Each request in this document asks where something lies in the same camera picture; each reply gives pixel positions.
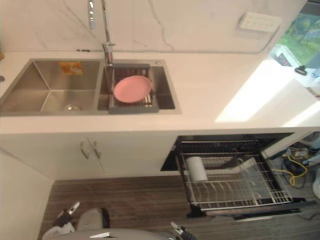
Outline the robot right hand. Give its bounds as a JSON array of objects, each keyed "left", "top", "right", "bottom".
[{"left": 170, "top": 220, "right": 195, "bottom": 240}]

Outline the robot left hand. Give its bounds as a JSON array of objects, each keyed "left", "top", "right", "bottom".
[{"left": 53, "top": 201, "right": 81, "bottom": 228}]

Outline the white cup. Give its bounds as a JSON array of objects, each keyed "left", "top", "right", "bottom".
[{"left": 185, "top": 155, "right": 209, "bottom": 183}]

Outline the white cabinet door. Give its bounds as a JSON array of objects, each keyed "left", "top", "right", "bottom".
[
  {"left": 0, "top": 133, "right": 105, "bottom": 180},
  {"left": 87, "top": 131, "right": 180, "bottom": 177}
]

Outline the black dishwasher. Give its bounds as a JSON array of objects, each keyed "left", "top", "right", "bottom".
[{"left": 159, "top": 132, "right": 317, "bottom": 221}]

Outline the metal sink drain strainer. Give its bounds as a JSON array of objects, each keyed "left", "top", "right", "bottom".
[{"left": 63, "top": 104, "right": 84, "bottom": 112}]

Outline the grey sink drain rack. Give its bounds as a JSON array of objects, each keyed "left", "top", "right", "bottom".
[{"left": 107, "top": 63, "right": 157, "bottom": 115}]

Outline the stainless steel double sink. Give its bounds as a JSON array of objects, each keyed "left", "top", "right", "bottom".
[{"left": 0, "top": 58, "right": 183, "bottom": 118}]

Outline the robot grey torso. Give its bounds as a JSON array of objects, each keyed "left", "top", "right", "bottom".
[{"left": 51, "top": 226, "right": 176, "bottom": 240}]

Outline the pink round plate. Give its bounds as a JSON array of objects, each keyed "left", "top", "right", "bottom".
[{"left": 113, "top": 75, "right": 153, "bottom": 104}]

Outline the chrome kitchen faucet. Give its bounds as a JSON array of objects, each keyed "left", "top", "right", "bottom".
[{"left": 86, "top": 0, "right": 117, "bottom": 67}]

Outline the small black countertop object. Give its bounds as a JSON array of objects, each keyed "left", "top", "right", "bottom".
[{"left": 294, "top": 65, "right": 308, "bottom": 76}]

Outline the black device with red label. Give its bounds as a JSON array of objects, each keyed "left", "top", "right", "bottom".
[{"left": 275, "top": 44, "right": 300, "bottom": 67}]

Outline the glass window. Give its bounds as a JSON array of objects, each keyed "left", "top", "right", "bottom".
[{"left": 274, "top": 0, "right": 320, "bottom": 71}]

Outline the white wire dishwasher rack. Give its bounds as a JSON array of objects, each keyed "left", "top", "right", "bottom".
[{"left": 179, "top": 149, "right": 295, "bottom": 205}]

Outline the silver cabinet door handle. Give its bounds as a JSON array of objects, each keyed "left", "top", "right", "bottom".
[
  {"left": 90, "top": 140, "right": 102, "bottom": 159},
  {"left": 79, "top": 140, "right": 91, "bottom": 160}
]

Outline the yellow cable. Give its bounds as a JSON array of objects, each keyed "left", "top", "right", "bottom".
[{"left": 274, "top": 154, "right": 309, "bottom": 188}]

